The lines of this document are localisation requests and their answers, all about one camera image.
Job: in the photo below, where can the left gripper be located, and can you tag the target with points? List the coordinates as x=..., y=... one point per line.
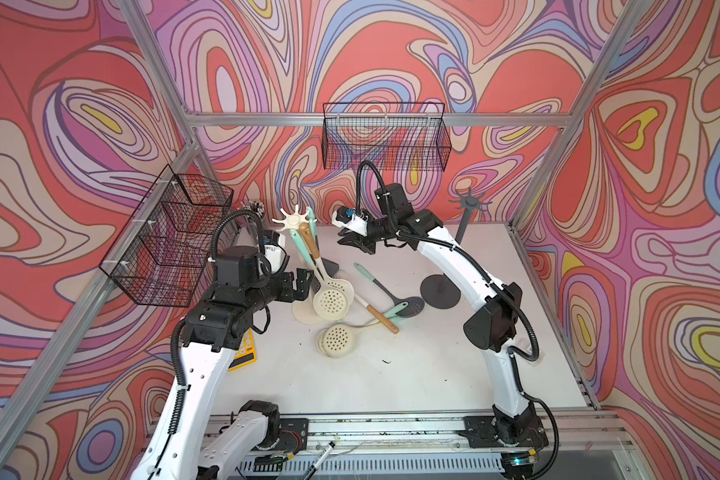
x=288, y=294

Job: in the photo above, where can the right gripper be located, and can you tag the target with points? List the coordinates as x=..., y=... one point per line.
x=358, y=241

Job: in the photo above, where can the cream skimmer wooden handle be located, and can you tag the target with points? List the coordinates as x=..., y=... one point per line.
x=341, y=287

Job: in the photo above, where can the cream skimmer mint handle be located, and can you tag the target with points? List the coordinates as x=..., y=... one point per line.
x=329, y=306

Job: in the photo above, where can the cream slotted spoon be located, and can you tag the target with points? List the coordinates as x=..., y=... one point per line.
x=377, y=314

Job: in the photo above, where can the dark grey utensil rack stand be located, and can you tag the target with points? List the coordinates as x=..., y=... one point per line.
x=459, y=276

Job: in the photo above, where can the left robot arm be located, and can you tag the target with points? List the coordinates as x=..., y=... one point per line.
x=249, y=272

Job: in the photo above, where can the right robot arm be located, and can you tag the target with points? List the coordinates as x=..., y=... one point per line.
x=498, y=327

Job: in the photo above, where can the cream utensil rack stand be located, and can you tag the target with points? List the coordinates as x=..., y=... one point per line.
x=303, y=311

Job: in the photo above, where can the cream skimmer on table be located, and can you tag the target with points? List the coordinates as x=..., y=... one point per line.
x=338, y=340

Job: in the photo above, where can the yellow calculator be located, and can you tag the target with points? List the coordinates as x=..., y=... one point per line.
x=246, y=354

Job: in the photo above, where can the pen holder cup with pens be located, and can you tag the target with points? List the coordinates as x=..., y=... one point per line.
x=256, y=207

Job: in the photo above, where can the black marker pen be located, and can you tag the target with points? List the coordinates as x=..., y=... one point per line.
x=314, y=468

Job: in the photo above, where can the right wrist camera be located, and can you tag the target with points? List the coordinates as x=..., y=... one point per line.
x=350, y=219

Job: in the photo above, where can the mint handle utensil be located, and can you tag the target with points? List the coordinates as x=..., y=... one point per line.
x=394, y=312

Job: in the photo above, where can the black wire basket back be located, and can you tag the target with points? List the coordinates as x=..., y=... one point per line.
x=395, y=136

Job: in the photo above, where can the black wire basket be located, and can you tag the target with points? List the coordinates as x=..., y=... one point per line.
x=395, y=136
x=161, y=256

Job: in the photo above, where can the black wire basket left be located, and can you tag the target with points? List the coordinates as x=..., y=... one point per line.
x=161, y=256

